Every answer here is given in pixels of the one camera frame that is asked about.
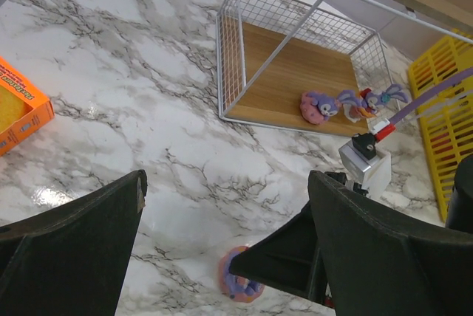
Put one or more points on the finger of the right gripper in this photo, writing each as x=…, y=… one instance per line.
x=288, y=260

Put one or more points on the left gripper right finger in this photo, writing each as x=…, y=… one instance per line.
x=382, y=262

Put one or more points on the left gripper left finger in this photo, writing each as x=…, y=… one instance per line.
x=72, y=259

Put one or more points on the purple bunny orange cup toy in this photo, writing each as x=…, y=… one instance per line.
x=372, y=102

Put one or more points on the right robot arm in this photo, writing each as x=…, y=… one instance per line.
x=460, y=194

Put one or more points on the yellow plastic basket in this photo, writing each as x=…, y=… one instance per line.
x=446, y=120

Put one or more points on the orange sponge box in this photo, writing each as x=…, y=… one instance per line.
x=24, y=108

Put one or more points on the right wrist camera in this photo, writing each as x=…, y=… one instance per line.
x=370, y=166

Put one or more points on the white wire wooden shelf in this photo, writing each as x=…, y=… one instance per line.
x=271, y=52

